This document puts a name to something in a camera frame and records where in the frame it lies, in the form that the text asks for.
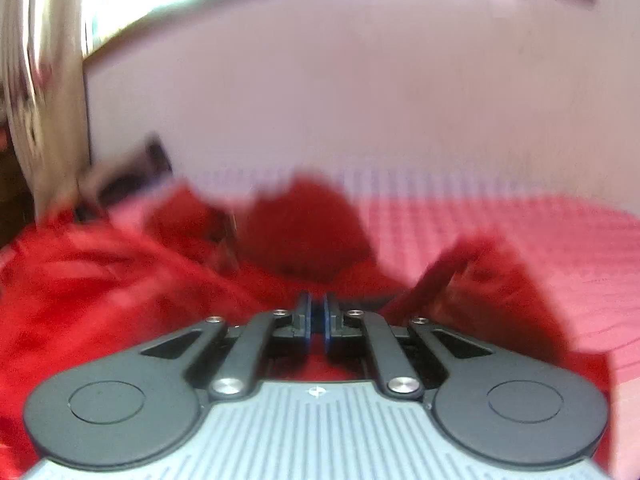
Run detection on red puffer jacket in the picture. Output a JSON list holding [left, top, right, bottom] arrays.
[[1, 176, 611, 479]]

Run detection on pink patterned bed sheet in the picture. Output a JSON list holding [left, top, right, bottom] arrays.
[[210, 174, 639, 479]]

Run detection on brown cloth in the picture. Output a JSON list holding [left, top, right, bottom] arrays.
[[74, 133, 172, 222]]

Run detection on beige curtain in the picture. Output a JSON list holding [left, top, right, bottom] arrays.
[[1, 0, 90, 217]]

